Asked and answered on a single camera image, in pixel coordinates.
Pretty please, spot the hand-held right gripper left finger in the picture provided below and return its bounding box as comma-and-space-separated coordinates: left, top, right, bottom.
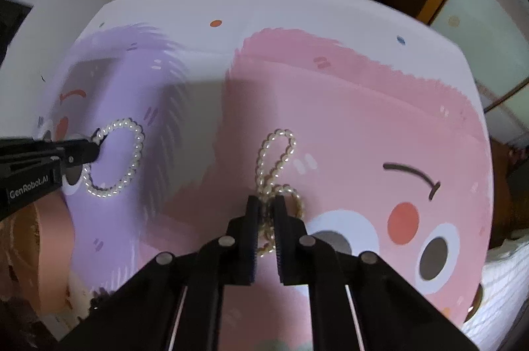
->
62, 195, 263, 351

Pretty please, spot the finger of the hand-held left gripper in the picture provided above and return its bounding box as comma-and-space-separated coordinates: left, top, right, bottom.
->
0, 137, 102, 186

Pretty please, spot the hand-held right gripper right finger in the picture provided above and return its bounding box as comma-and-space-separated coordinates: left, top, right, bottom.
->
273, 196, 480, 351

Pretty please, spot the pearl bracelet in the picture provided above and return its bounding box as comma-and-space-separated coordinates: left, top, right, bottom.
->
85, 118, 145, 198

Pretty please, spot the pearl necklace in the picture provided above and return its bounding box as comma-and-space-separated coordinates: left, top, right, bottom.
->
253, 128, 305, 257

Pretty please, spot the cartoon printed table mat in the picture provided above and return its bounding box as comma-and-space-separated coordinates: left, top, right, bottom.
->
35, 0, 494, 351

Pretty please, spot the white quilted blanket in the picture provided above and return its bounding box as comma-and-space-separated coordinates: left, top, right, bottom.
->
459, 237, 529, 351

